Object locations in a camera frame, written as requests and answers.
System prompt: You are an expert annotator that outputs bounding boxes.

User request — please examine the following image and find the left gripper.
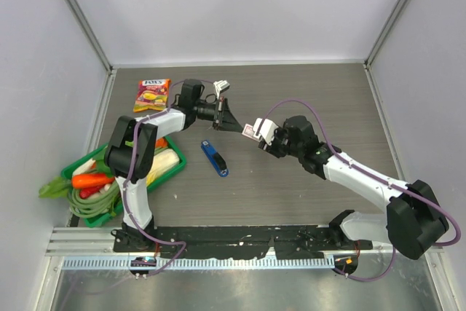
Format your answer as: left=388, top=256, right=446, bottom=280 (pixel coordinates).
left=193, top=96, right=243, bottom=133

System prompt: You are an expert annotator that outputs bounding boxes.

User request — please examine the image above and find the red white staple box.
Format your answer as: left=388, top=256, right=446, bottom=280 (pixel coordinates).
left=242, top=124, right=260, bottom=142

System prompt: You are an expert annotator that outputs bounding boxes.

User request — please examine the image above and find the blue stapler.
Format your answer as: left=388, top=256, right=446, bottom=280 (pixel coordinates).
left=201, top=140, right=229, bottom=177

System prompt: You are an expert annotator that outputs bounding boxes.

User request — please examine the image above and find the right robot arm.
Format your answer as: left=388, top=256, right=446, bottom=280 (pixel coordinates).
left=253, top=115, right=449, bottom=260

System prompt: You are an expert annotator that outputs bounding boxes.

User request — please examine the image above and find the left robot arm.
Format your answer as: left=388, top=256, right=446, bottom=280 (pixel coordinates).
left=104, top=79, right=243, bottom=252

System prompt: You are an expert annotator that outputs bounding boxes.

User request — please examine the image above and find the napa cabbage toy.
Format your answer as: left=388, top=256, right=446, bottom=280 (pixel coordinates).
left=146, top=148, right=180, bottom=186

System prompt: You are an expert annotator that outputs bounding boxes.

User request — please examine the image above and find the candy snack bag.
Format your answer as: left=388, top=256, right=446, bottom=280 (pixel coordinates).
left=133, top=79, right=171, bottom=113

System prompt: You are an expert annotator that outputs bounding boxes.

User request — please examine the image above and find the white radish toy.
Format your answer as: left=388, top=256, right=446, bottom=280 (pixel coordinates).
left=72, top=159, right=96, bottom=177

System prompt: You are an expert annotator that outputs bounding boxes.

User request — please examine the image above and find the orange carrot toy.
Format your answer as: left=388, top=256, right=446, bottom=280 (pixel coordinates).
left=71, top=173, right=114, bottom=189

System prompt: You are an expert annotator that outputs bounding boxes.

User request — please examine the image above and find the red chili toy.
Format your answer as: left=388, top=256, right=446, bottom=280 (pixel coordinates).
left=79, top=185, right=105, bottom=200

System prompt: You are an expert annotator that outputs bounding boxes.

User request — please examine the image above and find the green plastic tray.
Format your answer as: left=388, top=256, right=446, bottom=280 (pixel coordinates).
left=61, top=137, right=186, bottom=228

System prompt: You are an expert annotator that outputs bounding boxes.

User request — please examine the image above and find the green leafy vegetable toy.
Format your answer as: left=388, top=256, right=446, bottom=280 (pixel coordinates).
left=39, top=176, right=72, bottom=199

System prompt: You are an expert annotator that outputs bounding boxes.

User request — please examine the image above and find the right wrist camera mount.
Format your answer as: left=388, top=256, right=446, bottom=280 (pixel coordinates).
left=253, top=118, right=279, bottom=146

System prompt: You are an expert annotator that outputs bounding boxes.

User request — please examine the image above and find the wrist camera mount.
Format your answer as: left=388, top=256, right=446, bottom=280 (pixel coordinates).
left=213, top=80, right=230, bottom=99
left=253, top=118, right=279, bottom=146

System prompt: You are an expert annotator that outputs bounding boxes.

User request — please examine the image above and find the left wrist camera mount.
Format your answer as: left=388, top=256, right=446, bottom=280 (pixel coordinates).
left=213, top=80, right=230, bottom=99

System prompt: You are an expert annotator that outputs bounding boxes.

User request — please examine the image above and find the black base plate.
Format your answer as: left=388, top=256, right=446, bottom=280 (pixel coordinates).
left=111, top=225, right=373, bottom=260

